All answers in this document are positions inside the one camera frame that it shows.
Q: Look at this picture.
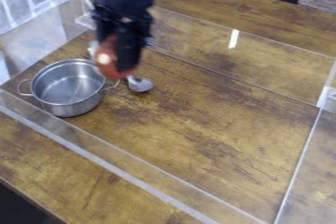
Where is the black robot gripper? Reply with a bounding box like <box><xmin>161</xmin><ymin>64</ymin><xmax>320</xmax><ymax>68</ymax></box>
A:
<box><xmin>92</xmin><ymin>0</ymin><xmax>153</xmax><ymax>72</ymax></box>

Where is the red and white toy mushroom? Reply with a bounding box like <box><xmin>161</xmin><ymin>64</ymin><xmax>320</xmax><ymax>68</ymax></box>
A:
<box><xmin>93</xmin><ymin>35</ymin><xmax>135</xmax><ymax>80</ymax></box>

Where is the small silver pot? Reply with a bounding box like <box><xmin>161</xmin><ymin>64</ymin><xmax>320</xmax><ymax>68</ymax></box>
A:
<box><xmin>17</xmin><ymin>59</ymin><xmax>120</xmax><ymax>117</ymax></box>

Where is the clear acrylic triangular bracket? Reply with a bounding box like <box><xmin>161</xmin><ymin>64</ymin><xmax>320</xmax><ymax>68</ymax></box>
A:
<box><xmin>75</xmin><ymin>0</ymin><xmax>96</xmax><ymax>30</ymax></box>

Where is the spoon with yellow handle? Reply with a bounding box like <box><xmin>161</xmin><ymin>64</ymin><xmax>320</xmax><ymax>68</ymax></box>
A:
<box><xmin>88</xmin><ymin>40</ymin><xmax>153</xmax><ymax>92</ymax></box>

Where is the clear acrylic enclosure wall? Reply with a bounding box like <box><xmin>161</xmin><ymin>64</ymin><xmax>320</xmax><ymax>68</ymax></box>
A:
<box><xmin>0</xmin><ymin>0</ymin><xmax>336</xmax><ymax>224</ymax></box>

